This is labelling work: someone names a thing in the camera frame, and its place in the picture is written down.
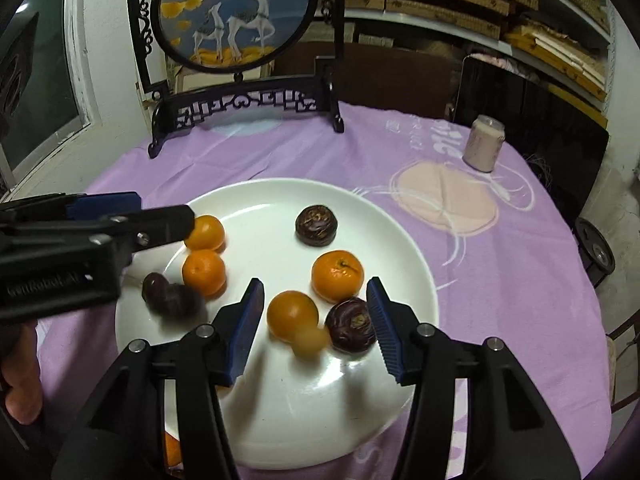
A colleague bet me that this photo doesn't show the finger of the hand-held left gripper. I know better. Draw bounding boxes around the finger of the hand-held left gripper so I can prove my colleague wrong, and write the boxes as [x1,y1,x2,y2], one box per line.
[0,191,142,226]
[87,204,196,256]

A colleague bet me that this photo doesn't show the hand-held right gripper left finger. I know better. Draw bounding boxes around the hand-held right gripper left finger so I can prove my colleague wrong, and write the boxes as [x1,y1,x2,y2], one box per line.
[52,277,266,480]

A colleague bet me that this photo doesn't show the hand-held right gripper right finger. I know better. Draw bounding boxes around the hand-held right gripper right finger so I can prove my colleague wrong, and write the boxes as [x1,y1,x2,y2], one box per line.
[366,276,583,480]

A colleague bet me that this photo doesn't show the dark passion fruit front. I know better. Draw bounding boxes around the dark passion fruit front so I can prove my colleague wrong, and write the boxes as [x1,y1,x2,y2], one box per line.
[325,297,377,353]

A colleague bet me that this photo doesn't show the dark passion fruit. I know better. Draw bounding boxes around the dark passion fruit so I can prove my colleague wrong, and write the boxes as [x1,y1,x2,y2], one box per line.
[325,297,377,353]
[294,204,337,247]

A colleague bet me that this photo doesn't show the smooth dull orange fruit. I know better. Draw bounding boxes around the smooth dull orange fruit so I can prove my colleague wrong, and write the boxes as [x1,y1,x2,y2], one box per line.
[266,290,319,343]

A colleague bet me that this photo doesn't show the orange mandarin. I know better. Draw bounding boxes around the orange mandarin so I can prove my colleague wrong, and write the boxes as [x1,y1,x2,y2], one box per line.
[311,250,364,304]
[181,249,227,297]
[184,214,226,253]

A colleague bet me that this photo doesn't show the white plate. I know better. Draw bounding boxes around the white plate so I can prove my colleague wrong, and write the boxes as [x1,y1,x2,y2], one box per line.
[115,178,440,471]

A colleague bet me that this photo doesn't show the dark passion fruit top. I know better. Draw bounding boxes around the dark passion fruit top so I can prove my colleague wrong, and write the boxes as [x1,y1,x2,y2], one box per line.
[294,204,337,247]

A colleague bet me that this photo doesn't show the person's left hand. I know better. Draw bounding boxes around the person's left hand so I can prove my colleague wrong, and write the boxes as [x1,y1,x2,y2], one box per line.
[0,324,43,423]

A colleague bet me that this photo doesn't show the purple printed tablecloth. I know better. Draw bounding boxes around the purple printed tablecloth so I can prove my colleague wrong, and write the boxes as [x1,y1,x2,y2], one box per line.
[35,100,613,480]

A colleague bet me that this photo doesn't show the window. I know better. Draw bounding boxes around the window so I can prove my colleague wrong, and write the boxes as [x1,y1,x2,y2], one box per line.
[0,0,93,191]

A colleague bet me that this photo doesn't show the small white jar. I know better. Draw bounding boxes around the small white jar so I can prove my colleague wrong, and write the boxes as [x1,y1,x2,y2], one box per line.
[462,114,506,173]

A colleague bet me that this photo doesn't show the black round device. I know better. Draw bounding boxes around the black round device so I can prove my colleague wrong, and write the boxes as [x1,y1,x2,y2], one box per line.
[574,217,617,288]

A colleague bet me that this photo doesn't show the round deer screen black stand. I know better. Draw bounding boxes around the round deer screen black stand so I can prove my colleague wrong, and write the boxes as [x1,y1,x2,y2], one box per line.
[125,0,347,160]

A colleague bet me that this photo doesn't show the wooden slatted chair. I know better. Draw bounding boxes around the wooden slatted chair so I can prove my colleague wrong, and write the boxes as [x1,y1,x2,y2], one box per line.
[605,310,640,411]

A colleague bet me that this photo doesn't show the brown cardboard sheet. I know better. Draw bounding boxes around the brown cardboard sheet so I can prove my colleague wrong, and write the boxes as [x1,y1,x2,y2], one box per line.
[270,40,461,121]

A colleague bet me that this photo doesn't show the black panel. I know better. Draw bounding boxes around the black panel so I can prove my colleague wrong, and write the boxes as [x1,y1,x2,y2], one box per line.
[452,55,610,231]

